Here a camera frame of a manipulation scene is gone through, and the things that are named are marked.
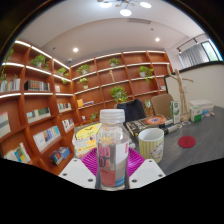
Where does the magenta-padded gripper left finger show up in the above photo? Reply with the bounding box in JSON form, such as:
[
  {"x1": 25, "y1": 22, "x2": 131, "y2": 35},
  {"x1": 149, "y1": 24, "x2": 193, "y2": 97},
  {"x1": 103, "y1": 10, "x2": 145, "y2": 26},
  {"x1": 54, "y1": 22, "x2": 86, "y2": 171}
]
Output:
[{"x1": 58, "y1": 147, "x2": 100, "y2": 190}]

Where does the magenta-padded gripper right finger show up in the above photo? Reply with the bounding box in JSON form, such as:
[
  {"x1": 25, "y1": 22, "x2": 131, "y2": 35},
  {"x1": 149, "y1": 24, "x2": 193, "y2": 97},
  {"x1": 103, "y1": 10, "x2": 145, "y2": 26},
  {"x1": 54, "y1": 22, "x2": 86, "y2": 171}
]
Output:
[{"x1": 127, "y1": 147, "x2": 167, "y2": 190}]

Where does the clear plastic drink bottle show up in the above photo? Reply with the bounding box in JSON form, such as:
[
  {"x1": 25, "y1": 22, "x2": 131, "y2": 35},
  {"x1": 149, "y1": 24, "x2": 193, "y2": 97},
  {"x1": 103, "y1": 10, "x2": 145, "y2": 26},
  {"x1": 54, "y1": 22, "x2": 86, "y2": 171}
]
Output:
[{"x1": 95, "y1": 108, "x2": 130, "y2": 191}]

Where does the yellow striped ceramic mug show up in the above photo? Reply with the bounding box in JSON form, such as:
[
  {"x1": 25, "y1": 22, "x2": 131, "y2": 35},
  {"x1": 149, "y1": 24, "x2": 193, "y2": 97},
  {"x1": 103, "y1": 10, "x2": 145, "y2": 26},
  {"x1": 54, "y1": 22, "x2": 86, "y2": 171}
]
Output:
[{"x1": 138, "y1": 127, "x2": 165, "y2": 164}]

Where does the flat round red coaster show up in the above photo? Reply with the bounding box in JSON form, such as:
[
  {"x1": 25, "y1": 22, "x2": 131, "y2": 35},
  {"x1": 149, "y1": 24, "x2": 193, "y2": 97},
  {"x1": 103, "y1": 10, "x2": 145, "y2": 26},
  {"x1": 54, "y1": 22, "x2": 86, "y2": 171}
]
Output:
[{"x1": 177, "y1": 134, "x2": 197, "y2": 149}]

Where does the dark book stack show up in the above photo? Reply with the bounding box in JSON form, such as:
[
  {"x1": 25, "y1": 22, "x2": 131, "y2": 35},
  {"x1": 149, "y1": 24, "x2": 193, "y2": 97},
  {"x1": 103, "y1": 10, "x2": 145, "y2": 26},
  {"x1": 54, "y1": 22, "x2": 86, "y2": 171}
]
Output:
[{"x1": 125, "y1": 114, "x2": 183, "y2": 138}]

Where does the dark blue office chair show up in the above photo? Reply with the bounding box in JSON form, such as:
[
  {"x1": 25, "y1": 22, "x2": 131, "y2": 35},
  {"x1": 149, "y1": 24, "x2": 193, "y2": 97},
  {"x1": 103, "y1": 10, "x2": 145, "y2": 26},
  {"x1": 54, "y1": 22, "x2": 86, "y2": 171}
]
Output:
[{"x1": 116, "y1": 98, "x2": 147, "y2": 125}]

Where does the green and white carton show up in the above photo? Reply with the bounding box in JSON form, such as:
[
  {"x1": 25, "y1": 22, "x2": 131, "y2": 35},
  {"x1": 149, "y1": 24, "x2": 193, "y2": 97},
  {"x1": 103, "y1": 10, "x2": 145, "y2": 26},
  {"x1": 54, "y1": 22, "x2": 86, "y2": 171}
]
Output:
[{"x1": 169, "y1": 100, "x2": 181, "y2": 125}]

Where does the tan chair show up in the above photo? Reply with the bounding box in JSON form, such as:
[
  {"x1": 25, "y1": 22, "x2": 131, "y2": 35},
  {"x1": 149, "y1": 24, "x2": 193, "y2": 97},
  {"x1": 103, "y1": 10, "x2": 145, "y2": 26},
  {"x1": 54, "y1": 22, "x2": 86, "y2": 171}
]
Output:
[{"x1": 150, "y1": 93, "x2": 174, "y2": 119}]

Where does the green and white box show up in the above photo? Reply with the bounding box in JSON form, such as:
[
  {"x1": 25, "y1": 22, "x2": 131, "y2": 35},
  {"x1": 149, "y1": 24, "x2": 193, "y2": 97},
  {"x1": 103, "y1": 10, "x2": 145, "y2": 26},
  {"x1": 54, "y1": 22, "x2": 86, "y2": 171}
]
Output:
[{"x1": 189, "y1": 105, "x2": 203, "y2": 123}]

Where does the wooden artist mannequin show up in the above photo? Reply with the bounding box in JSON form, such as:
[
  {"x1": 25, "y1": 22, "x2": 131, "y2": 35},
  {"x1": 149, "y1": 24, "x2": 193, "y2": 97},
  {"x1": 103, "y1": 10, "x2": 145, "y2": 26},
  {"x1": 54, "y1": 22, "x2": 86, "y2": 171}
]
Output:
[{"x1": 166, "y1": 63, "x2": 195, "y2": 122}]

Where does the white flat box stack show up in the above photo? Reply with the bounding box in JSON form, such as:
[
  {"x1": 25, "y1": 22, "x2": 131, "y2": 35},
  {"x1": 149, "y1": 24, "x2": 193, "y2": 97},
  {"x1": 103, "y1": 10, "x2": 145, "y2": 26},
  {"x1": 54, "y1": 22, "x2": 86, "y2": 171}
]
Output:
[{"x1": 188, "y1": 98, "x2": 215, "y2": 116}]

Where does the wooden shelf unit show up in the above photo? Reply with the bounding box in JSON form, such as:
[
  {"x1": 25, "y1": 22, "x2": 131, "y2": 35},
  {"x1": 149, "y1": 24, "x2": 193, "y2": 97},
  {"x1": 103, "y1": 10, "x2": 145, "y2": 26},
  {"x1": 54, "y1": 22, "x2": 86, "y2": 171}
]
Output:
[{"x1": 0, "y1": 39, "x2": 174, "y2": 174}]

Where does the grey window curtain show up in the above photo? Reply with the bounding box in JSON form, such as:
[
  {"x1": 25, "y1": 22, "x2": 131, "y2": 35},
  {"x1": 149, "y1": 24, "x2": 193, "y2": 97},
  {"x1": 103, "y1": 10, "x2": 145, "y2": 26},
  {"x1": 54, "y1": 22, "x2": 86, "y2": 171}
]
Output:
[{"x1": 178, "y1": 43, "x2": 209, "y2": 69}]

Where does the ceiling air vent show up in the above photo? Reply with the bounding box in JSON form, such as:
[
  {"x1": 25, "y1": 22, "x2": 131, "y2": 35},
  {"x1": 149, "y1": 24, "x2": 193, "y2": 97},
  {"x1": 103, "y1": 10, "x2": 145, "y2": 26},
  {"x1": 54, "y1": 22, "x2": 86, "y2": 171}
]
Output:
[{"x1": 127, "y1": 17, "x2": 152, "y2": 25}]

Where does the branched ceiling light fixture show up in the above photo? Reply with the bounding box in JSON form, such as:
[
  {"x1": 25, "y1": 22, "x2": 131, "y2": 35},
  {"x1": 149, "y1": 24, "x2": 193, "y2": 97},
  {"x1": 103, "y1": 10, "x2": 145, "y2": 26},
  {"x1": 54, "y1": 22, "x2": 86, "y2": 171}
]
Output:
[{"x1": 97, "y1": 0, "x2": 153, "y2": 18}]

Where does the black ceiling track rail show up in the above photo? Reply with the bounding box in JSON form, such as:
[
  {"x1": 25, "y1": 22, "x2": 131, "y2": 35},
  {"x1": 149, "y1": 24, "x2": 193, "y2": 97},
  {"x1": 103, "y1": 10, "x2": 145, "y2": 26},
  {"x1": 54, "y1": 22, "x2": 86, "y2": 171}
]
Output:
[{"x1": 176, "y1": 33, "x2": 209, "y2": 54}]

